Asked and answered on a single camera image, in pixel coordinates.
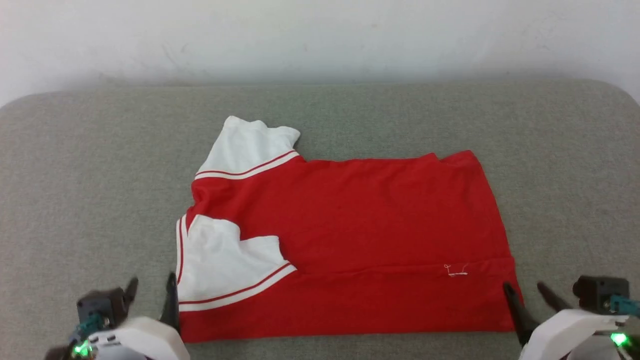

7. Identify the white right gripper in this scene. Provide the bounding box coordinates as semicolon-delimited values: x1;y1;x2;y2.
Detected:
502;282;640;360

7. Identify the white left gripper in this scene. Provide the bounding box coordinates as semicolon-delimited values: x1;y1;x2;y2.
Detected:
46;271;191;360

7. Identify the red and white shirt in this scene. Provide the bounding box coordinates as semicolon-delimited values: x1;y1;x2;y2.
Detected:
175;115;525;344

